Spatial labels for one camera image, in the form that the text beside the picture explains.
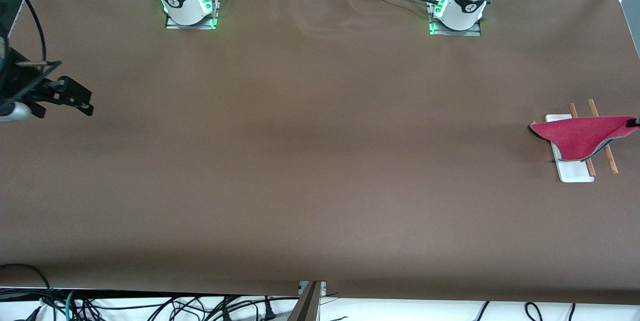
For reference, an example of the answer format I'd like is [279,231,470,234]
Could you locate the pink microfibre towel grey trim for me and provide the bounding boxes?
[529,116,640,163]

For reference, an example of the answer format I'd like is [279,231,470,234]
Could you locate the white rack with wooden bars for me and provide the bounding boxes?
[545,99,619,183]

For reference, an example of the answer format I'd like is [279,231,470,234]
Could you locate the brown wooden beam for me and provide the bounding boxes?
[287,281,322,321]

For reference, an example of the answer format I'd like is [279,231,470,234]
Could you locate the black looped floor cable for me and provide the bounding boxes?
[0,263,56,312]

